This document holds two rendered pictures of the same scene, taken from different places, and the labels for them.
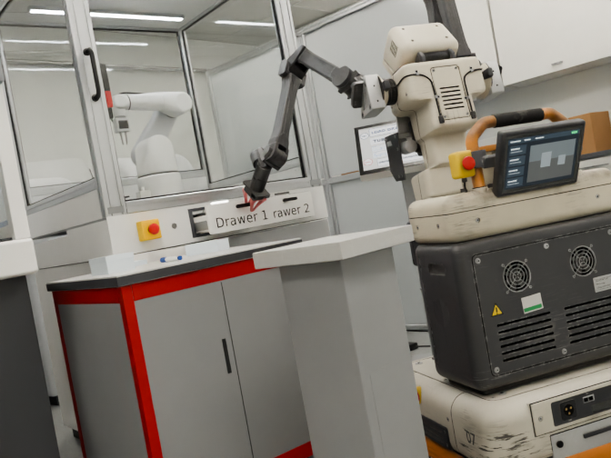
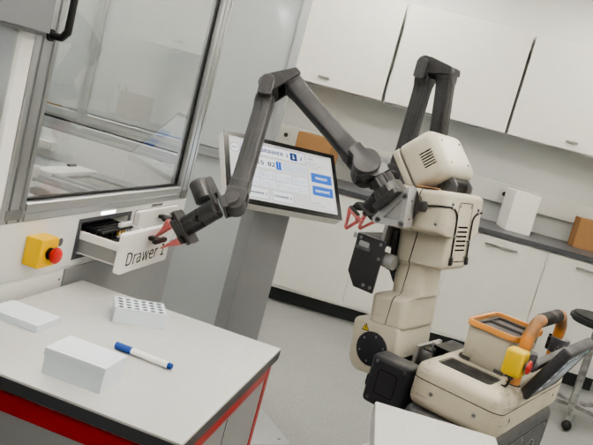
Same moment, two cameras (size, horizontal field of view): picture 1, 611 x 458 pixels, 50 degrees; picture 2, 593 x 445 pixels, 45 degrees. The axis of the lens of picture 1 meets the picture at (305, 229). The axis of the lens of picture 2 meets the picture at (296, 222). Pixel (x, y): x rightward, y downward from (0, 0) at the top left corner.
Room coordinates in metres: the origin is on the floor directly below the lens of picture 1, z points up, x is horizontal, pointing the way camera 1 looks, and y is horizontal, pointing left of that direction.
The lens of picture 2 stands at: (0.75, 1.13, 1.36)
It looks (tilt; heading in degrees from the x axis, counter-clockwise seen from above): 9 degrees down; 321
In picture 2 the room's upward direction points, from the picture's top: 15 degrees clockwise
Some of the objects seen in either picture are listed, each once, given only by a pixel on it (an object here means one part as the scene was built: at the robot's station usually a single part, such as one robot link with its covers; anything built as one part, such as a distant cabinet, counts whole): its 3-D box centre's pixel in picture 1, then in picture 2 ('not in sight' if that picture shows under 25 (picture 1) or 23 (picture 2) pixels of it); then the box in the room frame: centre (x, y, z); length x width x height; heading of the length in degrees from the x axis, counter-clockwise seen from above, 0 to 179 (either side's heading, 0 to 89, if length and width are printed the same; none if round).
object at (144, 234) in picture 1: (149, 230); (41, 251); (2.38, 0.56, 0.88); 0.07 x 0.05 x 0.07; 129
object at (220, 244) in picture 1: (207, 247); (138, 312); (2.24, 0.34, 0.78); 0.12 x 0.08 x 0.04; 70
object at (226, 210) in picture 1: (240, 214); (145, 247); (2.50, 0.23, 0.87); 0.29 x 0.02 x 0.11; 129
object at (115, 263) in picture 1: (112, 263); (84, 363); (1.95, 0.58, 0.79); 0.13 x 0.09 x 0.05; 40
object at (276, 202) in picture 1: (285, 207); (155, 224); (2.79, 0.07, 0.87); 0.29 x 0.02 x 0.11; 129
